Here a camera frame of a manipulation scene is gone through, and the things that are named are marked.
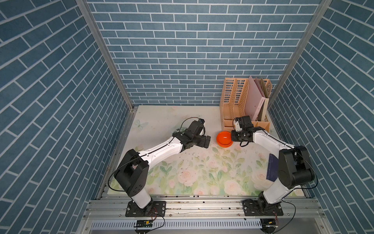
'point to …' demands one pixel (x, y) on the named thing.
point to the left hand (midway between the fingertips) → (207, 139)
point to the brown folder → (265, 104)
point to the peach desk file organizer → (269, 85)
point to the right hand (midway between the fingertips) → (233, 136)
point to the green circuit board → (144, 223)
